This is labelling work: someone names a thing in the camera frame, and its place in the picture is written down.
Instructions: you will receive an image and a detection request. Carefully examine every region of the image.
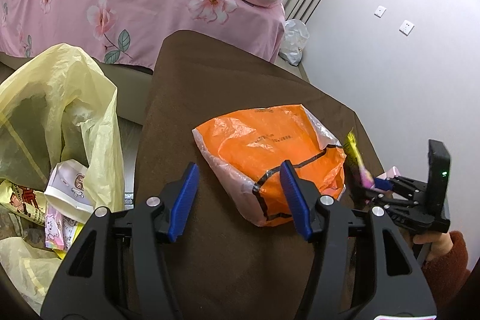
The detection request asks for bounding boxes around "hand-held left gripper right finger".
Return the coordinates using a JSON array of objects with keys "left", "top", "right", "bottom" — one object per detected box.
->
[{"left": 279, "top": 160, "right": 437, "bottom": 320}]

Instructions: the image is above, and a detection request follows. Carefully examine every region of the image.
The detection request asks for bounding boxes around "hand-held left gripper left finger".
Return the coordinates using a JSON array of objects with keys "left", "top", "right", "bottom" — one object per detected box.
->
[{"left": 40, "top": 161, "right": 200, "bottom": 320}]

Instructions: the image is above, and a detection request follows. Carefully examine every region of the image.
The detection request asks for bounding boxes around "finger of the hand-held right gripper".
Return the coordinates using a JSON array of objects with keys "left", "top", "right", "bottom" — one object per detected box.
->
[
  {"left": 369, "top": 175, "right": 429, "bottom": 199},
  {"left": 350, "top": 186, "right": 394, "bottom": 211}
]

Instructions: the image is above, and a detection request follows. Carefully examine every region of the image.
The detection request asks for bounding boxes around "yellow pink candy wrapper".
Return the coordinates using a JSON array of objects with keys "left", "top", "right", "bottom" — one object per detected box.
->
[{"left": 346, "top": 130, "right": 374, "bottom": 189}]

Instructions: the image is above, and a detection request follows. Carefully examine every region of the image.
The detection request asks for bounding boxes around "orange plastic bag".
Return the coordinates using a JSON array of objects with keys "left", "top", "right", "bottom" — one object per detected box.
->
[{"left": 192, "top": 103, "right": 346, "bottom": 228}]

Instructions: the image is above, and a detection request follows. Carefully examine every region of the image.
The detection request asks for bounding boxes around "white paper cup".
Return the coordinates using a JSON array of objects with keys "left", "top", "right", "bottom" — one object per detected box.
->
[{"left": 44, "top": 161, "right": 95, "bottom": 212}]

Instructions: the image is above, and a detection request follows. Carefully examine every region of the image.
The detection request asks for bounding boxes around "pink snack wrapper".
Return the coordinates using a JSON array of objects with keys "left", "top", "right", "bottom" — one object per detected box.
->
[{"left": 45, "top": 202, "right": 86, "bottom": 252}]

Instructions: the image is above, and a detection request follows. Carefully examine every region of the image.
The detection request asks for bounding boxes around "yellow plastic trash bag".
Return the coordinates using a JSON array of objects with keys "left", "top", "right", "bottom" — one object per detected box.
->
[{"left": 0, "top": 43, "right": 125, "bottom": 313}]

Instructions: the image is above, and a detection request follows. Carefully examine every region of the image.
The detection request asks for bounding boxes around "yellow snack wrapper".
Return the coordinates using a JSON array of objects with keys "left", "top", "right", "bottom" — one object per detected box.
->
[{"left": 0, "top": 179, "right": 51, "bottom": 227}]

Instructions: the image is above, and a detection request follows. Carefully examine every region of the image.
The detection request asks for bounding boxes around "person's right forearm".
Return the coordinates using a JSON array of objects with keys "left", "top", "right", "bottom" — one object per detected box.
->
[{"left": 422, "top": 230, "right": 472, "bottom": 306}]

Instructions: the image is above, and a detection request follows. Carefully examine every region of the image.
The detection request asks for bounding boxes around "person's right hand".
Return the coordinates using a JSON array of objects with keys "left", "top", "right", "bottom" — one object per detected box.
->
[{"left": 412, "top": 231, "right": 453, "bottom": 262}]

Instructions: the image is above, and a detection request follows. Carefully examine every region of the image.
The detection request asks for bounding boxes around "white plastic bag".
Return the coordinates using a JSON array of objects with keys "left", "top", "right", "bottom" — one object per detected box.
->
[{"left": 279, "top": 19, "right": 310, "bottom": 66}]

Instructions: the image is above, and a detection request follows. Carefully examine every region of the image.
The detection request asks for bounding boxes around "pink floral bed sheet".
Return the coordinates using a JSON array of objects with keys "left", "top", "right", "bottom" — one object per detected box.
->
[{"left": 0, "top": 0, "right": 286, "bottom": 67}]

